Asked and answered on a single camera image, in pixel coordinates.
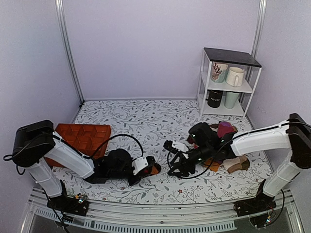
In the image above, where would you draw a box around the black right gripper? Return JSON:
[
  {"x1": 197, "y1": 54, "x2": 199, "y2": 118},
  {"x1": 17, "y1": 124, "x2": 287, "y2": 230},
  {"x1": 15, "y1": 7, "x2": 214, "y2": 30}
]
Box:
[{"x1": 168, "y1": 143, "x2": 213, "y2": 178}]

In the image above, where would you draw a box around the black red orange argyle sock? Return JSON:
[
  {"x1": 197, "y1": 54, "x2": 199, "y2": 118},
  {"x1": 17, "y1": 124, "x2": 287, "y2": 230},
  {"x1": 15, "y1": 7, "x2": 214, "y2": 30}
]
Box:
[{"x1": 141, "y1": 163, "x2": 161, "y2": 178}]

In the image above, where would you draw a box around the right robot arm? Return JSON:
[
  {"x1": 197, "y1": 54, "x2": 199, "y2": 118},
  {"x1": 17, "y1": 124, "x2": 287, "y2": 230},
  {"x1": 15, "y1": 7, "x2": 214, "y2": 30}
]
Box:
[{"x1": 163, "y1": 114, "x2": 311, "y2": 212}]

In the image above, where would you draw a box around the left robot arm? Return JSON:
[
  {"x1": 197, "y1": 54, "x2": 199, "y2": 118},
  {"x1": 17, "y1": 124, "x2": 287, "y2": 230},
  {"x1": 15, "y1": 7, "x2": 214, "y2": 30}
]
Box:
[{"x1": 6, "y1": 120, "x2": 161, "y2": 211}]

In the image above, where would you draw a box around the floral table mat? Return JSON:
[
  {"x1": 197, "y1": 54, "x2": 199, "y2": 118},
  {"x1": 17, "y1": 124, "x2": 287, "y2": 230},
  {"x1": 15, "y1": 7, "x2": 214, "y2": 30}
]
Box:
[{"x1": 52, "y1": 100, "x2": 272, "y2": 205}]

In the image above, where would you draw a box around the magenta striped sock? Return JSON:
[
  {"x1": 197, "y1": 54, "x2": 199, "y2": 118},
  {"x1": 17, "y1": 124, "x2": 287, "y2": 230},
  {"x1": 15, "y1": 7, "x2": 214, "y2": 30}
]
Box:
[{"x1": 217, "y1": 121, "x2": 238, "y2": 138}]

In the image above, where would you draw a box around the brown wooden compartment tray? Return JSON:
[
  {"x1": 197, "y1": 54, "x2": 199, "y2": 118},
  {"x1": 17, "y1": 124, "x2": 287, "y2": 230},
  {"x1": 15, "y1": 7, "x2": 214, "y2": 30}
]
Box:
[{"x1": 55, "y1": 124, "x2": 111, "y2": 156}]

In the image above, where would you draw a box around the beige brown sock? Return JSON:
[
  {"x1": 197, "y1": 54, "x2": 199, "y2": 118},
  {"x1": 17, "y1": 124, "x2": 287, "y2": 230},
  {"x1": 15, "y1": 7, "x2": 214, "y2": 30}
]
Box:
[{"x1": 222, "y1": 155, "x2": 250, "y2": 173}]

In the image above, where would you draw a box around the black mug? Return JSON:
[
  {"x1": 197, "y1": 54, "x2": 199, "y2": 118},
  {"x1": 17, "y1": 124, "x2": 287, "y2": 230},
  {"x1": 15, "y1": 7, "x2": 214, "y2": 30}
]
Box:
[{"x1": 207, "y1": 90, "x2": 223, "y2": 108}]

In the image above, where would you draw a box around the pale green mug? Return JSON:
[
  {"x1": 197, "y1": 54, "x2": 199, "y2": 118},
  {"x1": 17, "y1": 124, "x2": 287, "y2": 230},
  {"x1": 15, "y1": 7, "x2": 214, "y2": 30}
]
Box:
[{"x1": 224, "y1": 92, "x2": 240, "y2": 109}]

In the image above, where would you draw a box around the white metal shelf rack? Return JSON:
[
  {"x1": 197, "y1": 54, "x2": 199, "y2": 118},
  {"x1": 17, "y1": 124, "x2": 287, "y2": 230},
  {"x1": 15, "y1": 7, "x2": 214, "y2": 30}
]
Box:
[{"x1": 197, "y1": 48, "x2": 262, "y2": 118}]

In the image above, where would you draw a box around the cream white mug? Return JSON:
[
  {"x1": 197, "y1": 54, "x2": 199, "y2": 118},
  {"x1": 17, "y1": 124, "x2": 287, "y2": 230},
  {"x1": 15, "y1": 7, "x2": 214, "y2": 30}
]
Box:
[{"x1": 225, "y1": 67, "x2": 244, "y2": 87}]

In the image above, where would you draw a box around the floral patterned mug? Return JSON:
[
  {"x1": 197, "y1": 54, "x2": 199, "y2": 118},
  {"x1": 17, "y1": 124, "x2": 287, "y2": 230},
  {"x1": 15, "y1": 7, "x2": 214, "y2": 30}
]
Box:
[{"x1": 211, "y1": 62, "x2": 228, "y2": 83}]

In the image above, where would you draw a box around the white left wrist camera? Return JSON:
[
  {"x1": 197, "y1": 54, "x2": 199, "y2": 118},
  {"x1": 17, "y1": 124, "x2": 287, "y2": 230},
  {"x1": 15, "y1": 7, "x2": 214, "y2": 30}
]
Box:
[{"x1": 132, "y1": 156, "x2": 148, "y2": 176}]

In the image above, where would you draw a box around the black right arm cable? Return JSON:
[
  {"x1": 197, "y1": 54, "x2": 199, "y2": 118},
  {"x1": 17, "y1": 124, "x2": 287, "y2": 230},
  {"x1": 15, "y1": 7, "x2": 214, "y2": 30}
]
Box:
[{"x1": 167, "y1": 121, "x2": 311, "y2": 180}]

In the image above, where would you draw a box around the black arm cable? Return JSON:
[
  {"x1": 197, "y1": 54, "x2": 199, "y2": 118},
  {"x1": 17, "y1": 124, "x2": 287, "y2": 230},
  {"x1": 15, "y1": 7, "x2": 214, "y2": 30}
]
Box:
[
  {"x1": 167, "y1": 121, "x2": 311, "y2": 180},
  {"x1": 2, "y1": 134, "x2": 144, "y2": 175}
]

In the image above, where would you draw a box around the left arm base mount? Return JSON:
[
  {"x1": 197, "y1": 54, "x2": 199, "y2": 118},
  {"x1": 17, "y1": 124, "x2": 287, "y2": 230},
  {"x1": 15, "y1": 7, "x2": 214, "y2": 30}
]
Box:
[{"x1": 47, "y1": 181, "x2": 89, "y2": 216}]

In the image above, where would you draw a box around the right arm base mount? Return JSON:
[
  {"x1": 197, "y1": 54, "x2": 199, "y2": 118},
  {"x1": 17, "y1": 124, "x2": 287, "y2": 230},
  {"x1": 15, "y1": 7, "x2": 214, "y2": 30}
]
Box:
[{"x1": 233, "y1": 179, "x2": 276, "y2": 228}]

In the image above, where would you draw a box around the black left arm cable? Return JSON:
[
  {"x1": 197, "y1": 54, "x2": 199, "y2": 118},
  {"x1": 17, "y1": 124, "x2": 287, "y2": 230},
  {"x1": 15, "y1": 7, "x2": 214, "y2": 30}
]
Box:
[{"x1": 2, "y1": 134, "x2": 144, "y2": 175}]

